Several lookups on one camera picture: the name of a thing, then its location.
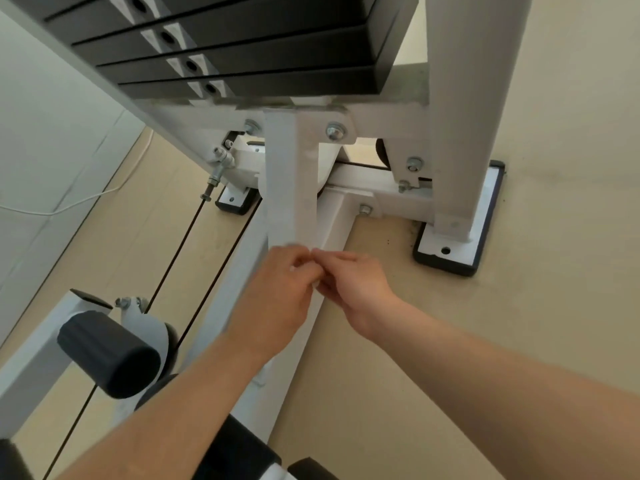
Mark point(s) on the large black rubber foot pad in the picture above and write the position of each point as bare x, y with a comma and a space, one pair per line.
462, 257

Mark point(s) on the person's right hand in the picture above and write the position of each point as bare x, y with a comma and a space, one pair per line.
360, 294

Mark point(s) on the person's left hand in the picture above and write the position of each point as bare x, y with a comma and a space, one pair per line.
272, 299

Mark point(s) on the white gym machine frame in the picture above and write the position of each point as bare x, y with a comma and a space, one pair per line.
465, 119

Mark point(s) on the silver hex bolt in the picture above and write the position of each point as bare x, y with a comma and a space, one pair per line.
414, 164
252, 127
365, 210
336, 130

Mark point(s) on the person's right forearm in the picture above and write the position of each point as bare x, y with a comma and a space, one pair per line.
500, 394

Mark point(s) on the black seat cushion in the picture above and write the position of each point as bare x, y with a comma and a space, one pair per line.
240, 452

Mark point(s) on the person's right fingers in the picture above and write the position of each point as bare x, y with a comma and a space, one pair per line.
335, 267

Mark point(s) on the white protective film strip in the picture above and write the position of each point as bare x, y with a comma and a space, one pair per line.
292, 184

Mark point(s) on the black foam roller pad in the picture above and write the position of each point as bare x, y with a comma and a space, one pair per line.
107, 352
14, 462

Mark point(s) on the person's left forearm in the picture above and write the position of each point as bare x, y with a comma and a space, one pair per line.
180, 409

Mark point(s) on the person's left fingers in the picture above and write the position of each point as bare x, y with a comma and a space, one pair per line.
300, 262

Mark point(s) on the small black rubber foot pad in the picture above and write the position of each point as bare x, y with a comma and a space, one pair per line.
235, 202

